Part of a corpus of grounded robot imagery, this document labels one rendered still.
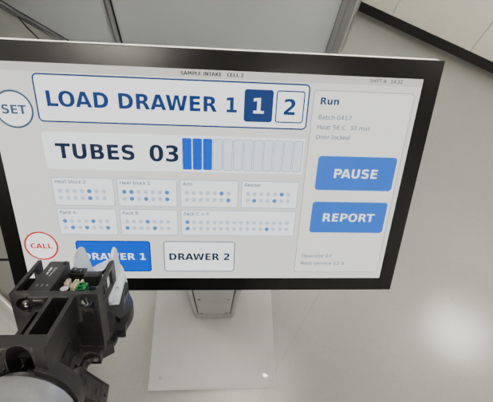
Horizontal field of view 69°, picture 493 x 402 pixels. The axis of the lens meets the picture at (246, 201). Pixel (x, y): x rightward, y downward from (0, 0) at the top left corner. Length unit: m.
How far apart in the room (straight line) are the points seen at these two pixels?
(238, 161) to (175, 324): 1.08
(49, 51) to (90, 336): 0.29
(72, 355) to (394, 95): 0.42
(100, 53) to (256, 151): 0.20
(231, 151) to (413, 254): 1.43
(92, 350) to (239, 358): 1.09
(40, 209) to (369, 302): 1.35
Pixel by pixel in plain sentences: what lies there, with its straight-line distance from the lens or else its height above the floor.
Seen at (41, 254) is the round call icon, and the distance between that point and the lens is 0.53.
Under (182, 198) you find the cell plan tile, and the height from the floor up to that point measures 1.07.
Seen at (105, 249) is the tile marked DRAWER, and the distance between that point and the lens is 0.50.
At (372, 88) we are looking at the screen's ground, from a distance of 0.45.
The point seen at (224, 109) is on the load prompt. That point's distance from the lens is 0.42.
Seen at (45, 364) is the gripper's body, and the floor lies 1.18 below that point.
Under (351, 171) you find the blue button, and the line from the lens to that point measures 0.46.
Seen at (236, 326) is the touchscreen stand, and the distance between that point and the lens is 1.44.
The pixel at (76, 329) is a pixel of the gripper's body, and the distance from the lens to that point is 0.36.
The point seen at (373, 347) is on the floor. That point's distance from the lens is 1.59.
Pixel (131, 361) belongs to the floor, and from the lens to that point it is 1.50.
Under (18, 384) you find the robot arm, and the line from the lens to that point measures 0.30.
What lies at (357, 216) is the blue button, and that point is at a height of 1.05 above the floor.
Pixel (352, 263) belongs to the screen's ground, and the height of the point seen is 1.00.
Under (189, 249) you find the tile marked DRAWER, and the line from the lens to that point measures 0.48.
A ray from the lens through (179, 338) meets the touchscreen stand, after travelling 1.44.
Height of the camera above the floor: 1.47
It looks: 63 degrees down
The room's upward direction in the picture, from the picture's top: 10 degrees clockwise
